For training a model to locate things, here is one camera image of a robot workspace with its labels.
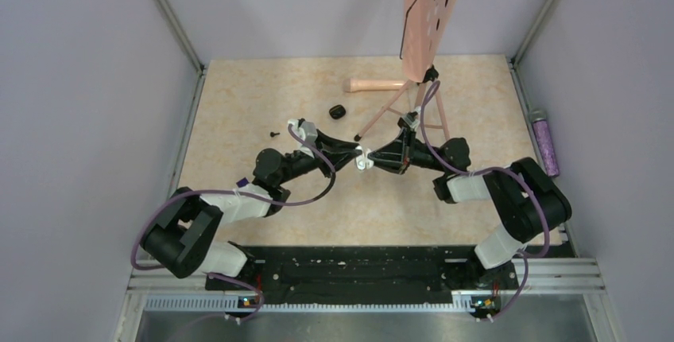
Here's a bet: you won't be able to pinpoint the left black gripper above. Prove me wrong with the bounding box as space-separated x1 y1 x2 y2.
277 129 362 185

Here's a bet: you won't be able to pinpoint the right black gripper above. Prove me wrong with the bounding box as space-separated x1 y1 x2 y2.
367 127 449 174

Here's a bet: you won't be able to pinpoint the white earbud charging case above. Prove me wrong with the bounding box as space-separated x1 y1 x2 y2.
354 146 374 171

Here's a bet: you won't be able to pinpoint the black earbud charging case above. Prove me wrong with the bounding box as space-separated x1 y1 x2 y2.
328 104 347 120

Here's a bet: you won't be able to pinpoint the pink music stand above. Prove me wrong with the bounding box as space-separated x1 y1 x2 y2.
343 0 457 142

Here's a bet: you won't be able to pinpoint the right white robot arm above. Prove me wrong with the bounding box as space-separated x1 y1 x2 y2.
366 126 572 288

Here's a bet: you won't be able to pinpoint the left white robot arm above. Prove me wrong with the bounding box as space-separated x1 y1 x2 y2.
130 121 366 289

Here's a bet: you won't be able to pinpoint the purple and wood blocks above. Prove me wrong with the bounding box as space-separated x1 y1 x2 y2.
236 177 250 188

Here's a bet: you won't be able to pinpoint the purple glitter bottle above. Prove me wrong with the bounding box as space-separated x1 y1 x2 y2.
529 109 560 177

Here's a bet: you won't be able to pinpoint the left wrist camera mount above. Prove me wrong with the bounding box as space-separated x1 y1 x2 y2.
288 119 318 145

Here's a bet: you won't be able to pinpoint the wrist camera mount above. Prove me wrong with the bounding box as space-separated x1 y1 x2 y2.
288 119 318 145
398 111 420 131

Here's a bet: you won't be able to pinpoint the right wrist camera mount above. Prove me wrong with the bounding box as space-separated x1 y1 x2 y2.
398 111 420 131

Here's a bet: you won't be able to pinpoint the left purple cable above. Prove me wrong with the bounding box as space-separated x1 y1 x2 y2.
130 122 338 325

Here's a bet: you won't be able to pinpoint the purple cable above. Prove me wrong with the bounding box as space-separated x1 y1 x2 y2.
130 122 338 325
418 80 552 322

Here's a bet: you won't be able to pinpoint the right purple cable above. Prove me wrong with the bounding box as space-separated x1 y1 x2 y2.
418 80 552 322

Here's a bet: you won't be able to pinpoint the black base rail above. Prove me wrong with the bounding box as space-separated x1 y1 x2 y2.
202 244 520 309

